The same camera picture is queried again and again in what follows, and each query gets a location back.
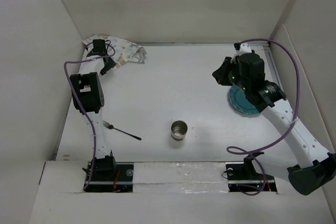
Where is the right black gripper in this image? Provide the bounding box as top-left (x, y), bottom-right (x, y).
top-left (212, 56), bottom-right (250, 92)

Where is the floral animal print cloth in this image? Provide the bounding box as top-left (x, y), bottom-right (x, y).
top-left (82, 35), bottom-right (147, 71)

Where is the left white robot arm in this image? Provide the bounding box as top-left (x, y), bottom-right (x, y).
top-left (64, 56), bottom-right (117, 180)

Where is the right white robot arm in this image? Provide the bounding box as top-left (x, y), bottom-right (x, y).
top-left (212, 40), bottom-right (335, 196)

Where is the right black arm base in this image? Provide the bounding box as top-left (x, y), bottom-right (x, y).
top-left (221, 156), bottom-right (277, 195)

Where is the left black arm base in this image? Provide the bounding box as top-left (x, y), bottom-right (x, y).
top-left (82, 163), bottom-right (134, 193)

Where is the teal scalloped plate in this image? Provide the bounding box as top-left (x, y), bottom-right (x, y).
top-left (228, 86), bottom-right (260, 115)

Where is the black metal fork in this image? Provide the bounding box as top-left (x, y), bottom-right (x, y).
top-left (102, 121), bottom-right (142, 141)

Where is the stainless steel cup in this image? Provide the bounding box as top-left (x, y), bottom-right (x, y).
top-left (171, 120), bottom-right (188, 141)

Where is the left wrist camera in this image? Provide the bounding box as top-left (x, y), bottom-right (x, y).
top-left (92, 39), bottom-right (106, 56)

